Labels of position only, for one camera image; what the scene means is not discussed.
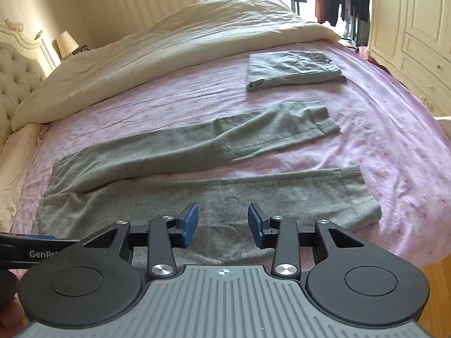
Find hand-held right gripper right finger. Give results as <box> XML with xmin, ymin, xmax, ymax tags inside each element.
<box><xmin>247</xmin><ymin>202</ymin><xmax>366</xmax><ymax>277</ymax></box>

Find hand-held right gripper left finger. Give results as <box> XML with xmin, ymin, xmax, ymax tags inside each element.
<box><xmin>82</xmin><ymin>202</ymin><xmax>199</xmax><ymax>277</ymax></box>

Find grey speckled pants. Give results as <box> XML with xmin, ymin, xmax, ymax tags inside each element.
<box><xmin>33</xmin><ymin>104</ymin><xmax>383</xmax><ymax>266</ymax></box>

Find folded grey-blue pants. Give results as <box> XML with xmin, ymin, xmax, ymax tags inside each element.
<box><xmin>246</xmin><ymin>51</ymin><xmax>348</xmax><ymax>93</ymax></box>

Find person's left hand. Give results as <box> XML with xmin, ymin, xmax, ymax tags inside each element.
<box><xmin>0</xmin><ymin>297</ymin><xmax>26</xmax><ymax>329</ymax></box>

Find cream pillow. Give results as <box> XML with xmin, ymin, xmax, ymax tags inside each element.
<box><xmin>0</xmin><ymin>123</ymin><xmax>50</xmax><ymax>233</ymax></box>

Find pink patterned bed sheet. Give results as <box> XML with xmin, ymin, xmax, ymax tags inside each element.
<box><xmin>16</xmin><ymin>39</ymin><xmax>451</xmax><ymax>272</ymax></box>

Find beige pillow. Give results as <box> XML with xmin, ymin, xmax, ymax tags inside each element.
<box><xmin>10</xmin><ymin>0</ymin><xmax>342</xmax><ymax>132</ymax></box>

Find tufted grey headboard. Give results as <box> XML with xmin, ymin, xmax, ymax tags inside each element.
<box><xmin>0</xmin><ymin>19</ymin><xmax>59</xmax><ymax>145</ymax></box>

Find beige bedside lamp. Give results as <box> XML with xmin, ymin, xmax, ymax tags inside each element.
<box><xmin>56</xmin><ymin>31</ymin><xmax>80</xmax><ymax>60</ymax></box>

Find white wardrobe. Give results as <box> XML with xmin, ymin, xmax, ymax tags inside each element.
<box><xmin>366</xmin><ymin>0</ymin><xmax>451</xmax><ymax>117</ymax></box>

